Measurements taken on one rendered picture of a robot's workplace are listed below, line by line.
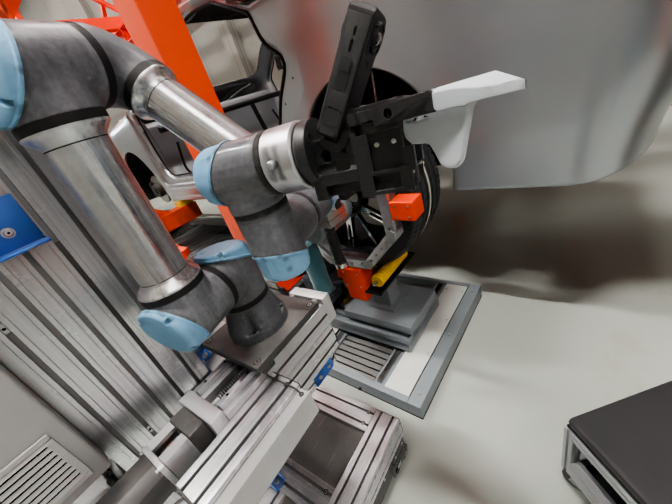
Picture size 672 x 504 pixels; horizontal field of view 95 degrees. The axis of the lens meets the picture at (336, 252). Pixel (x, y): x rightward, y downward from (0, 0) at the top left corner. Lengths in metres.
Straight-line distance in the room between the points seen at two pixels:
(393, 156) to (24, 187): 0.63
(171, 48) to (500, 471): 1.95
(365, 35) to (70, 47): 0.41
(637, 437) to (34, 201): 1.38
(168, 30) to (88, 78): 1.00
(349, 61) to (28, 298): 0.66
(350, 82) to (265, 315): 0.56
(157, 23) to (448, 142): 1.40
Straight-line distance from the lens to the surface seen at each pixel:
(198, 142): 0.57
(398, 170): 0.30
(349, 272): 1.37
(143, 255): 0.59
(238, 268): 0.69
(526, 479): 1.41
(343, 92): 0.32
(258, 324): 0.75
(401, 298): 1.66
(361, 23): 0.32
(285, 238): 0.41
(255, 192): 0.38
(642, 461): 1.11
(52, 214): 0.76
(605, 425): 1.14
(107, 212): 0.58
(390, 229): 1.13
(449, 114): 0.26
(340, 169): 0.34
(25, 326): 0.77
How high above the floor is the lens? 1.27
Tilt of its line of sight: 27 degrees down
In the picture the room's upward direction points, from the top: 19 degrees counter-clockwise
